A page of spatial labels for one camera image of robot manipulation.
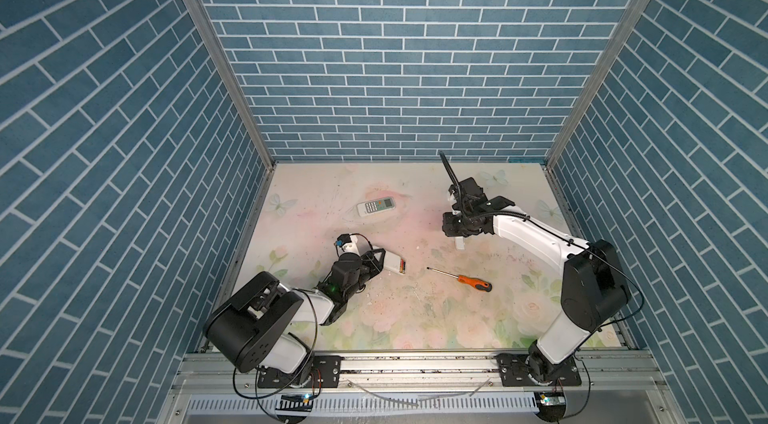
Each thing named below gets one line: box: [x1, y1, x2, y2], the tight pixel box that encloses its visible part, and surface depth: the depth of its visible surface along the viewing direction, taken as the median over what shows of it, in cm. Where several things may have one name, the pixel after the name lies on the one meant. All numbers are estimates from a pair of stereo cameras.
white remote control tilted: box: [356, 197, 396, 217], surface depth 107 cm
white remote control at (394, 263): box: [383, 250, 406, 275], surface depth 92 cm
